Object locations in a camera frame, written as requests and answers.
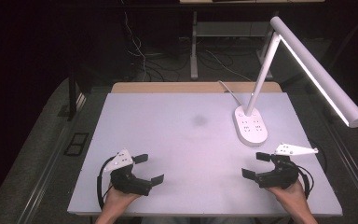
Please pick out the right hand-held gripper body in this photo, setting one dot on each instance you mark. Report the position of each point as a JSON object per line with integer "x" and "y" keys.
{"x": 281, "y": 175}

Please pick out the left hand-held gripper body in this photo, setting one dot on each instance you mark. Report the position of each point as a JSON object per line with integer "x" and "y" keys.
{"x": 127, "y": 182}

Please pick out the person's left hand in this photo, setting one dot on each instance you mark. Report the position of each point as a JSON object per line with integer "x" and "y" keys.
{"x": 116, "y": 200}

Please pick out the person's right hand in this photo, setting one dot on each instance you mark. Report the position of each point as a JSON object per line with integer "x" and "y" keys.
{"x": 292, "y": 196}

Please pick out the white table cover board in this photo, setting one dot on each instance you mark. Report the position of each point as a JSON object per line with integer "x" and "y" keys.
{"x": 183, "y": 143}

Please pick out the white desk lamp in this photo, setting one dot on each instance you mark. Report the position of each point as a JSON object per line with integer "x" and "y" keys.
{"x": 317, "y": 70}

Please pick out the black rectangular floor frame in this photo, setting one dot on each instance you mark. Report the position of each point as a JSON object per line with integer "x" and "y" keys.
{"x": 76, "y": 143}

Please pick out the black metal post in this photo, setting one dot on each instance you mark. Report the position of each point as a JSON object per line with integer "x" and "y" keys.
{"x": 72, "y": 96}

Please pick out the grey metal frame desk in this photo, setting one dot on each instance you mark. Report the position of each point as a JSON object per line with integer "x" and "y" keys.
{"x": 230, "y": 28}

